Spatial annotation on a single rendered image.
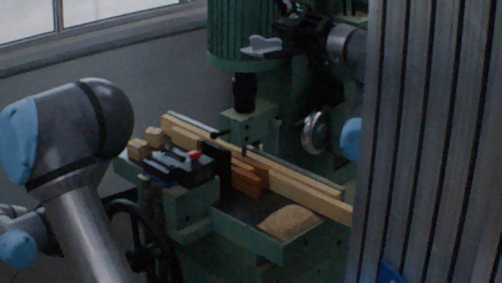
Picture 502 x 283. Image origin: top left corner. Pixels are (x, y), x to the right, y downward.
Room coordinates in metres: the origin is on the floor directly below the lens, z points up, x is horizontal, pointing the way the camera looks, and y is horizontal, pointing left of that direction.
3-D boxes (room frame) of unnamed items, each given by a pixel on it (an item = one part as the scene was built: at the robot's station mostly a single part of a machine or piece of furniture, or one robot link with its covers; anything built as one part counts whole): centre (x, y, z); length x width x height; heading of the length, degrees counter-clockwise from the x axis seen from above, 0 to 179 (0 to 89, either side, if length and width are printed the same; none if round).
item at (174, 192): (1.48, 0.15, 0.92); 0.15 x 0.13 x 0.09; 46
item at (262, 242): (1.54, 0.09, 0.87); 0.61 x 0.30 x 0.06; 46
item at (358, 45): (1.25, -0.24, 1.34); 0.11 x 0.08 x 0.09; 46
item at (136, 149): (1.69, 0.27, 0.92); 0.05 x 0.04 x 0.04; 50
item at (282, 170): (1.64, 0.00, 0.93); 0.60 x 0.02 x 0.05; 46
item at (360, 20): (1.66, -0.26, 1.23); 0.09 x 0.08 x 0.15; 136
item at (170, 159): (1.48, 0.15, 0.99); 0.13 x 0.11 x 0.06; 46
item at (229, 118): (1.62, -0.02, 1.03); 0.14 x 0.07 x 0.09; 136
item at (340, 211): (1.57, -0.04, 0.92); 0.61 x 0.02 x 0.04; 46
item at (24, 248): (1.12, 0.44, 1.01); 0.11 x 0.11 x 0.08; 45
